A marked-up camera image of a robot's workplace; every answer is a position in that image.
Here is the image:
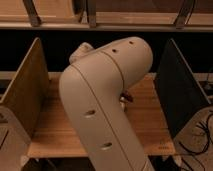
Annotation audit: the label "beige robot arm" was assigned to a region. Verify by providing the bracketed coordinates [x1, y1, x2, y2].
[59, 37, 154, 171]

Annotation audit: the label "right dark side panel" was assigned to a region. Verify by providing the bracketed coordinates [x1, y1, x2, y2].
[154, 39, 211, 138]

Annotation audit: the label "left wooden side panel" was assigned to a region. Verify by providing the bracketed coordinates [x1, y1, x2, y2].
[0, 38, 49, 143]

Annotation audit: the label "wooden upper shelf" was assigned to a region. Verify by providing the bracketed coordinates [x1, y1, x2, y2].
[0, 0, 213, 32]

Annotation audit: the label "black cables on right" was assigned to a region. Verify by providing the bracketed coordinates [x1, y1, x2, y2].
[178, 111, 213, 171]

